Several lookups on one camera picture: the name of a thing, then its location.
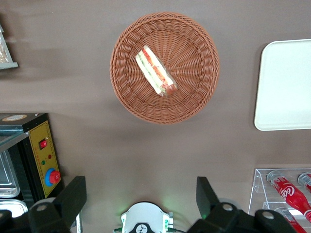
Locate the steel warmer pan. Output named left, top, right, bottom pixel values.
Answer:
left=0, top=150, right=21, bottom=199
left=0, top=199, right=29, bottom=218

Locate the triangle sandwich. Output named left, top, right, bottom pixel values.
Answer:
left=135, top=45, right=178, bottom=98

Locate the grey snack display tray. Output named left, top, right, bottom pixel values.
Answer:
left=0, top=24, right=19, bottom=70

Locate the black food warmer machine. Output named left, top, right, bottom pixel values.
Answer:
left=0, top=112, right=65, bottom=216

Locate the clear acrylic bottle rack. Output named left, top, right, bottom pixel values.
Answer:
left=247, top=168, right=311, bottom=233

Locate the red cola bottle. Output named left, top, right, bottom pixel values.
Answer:
left=274, top=207, right=308, bottom=233
left=266, top=170, right=311, bottom=223
left=297, top=172, right=311, bottom=194

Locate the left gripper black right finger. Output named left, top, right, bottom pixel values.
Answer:
left=187, top=176, right=297, bottom=233

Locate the brown round wicker basket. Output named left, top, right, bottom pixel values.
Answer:
left=109, top=12, right=221, bottom=125

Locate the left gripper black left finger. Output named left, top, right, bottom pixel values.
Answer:
left=0, top=176, right=87, bottom=233

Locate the cream rectangular tray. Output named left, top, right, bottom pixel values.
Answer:
left=254, top=38, right=311, bottom=132

